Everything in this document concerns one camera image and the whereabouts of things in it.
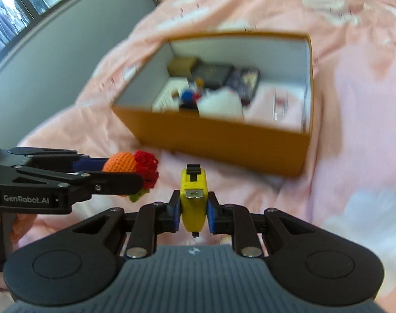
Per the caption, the yellow tape measure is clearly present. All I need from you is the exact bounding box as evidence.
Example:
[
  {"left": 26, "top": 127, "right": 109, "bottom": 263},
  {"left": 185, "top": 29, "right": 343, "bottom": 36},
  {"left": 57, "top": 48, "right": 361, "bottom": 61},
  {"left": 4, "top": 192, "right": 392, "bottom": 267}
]
[{"left": 180, "top": 164, "right": 209, "bottom": 238}]

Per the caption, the orange red crochet flower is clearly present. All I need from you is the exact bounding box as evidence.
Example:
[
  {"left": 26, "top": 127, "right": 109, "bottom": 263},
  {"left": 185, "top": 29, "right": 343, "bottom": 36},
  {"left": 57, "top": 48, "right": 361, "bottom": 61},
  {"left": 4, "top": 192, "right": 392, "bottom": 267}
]
[{"left": 102, "top": 151, "right": 159, "bottom": 203}]

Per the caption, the person's left hand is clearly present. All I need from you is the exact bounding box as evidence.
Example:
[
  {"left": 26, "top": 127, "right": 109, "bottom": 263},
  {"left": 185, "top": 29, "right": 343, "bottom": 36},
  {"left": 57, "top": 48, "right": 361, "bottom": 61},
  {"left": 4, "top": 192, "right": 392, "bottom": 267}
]
[{"left": 0, "top": 213, "right": 37, "bottom": 290}]

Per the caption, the black book in box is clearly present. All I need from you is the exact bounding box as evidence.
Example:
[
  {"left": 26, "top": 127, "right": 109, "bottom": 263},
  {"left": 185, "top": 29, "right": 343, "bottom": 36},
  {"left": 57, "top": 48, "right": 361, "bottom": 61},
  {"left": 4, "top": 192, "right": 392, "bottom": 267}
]
[{"left": 187, "top": 62, "right": 234, "bottom": 90}]

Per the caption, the pink fabric pouch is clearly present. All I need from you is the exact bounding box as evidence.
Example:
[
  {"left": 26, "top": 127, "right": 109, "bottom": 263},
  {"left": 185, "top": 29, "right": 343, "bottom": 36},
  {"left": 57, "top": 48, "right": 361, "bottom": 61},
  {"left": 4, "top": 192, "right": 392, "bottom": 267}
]
[{"left": 244, "top": 87, "right": 305, "bottom": 132}]

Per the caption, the dark patterned card box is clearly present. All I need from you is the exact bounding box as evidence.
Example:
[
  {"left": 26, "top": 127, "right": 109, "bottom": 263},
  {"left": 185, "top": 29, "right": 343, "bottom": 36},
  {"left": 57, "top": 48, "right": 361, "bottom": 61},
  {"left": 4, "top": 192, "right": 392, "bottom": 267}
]
[{"left": 225, "top": 68, "right": 260, "bottom": 106}]

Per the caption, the pink cloud-print duvet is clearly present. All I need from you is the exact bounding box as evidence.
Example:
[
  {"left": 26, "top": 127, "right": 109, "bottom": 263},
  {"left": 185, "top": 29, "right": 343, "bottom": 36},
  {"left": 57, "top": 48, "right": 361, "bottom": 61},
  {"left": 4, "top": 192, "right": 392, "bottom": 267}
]
[{"left": 0, "top": 0, "right": 396, "bottom": 312}]

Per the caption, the gold jewelry box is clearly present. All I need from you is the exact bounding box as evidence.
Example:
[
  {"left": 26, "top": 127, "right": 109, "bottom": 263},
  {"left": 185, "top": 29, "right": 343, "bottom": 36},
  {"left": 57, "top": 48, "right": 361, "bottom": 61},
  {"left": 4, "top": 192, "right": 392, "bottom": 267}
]
[{"left": 167, "top": 57, "right": 199, "bottom": 77}]

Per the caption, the white rectangular case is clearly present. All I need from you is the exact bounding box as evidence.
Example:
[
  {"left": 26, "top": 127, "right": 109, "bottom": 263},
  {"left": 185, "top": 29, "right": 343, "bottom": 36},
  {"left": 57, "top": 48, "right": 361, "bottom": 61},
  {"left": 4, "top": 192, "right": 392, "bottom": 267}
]
[{"left": 151, "top": 77, "right": 188, "bottom": 112}]

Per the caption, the orange cardboard box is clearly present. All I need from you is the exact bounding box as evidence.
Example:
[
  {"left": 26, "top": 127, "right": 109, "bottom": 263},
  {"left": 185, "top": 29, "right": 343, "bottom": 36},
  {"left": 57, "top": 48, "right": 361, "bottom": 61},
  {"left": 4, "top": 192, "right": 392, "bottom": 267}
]
[{"left": 113, "top": 31, "right": 314, "bottom": 177}]

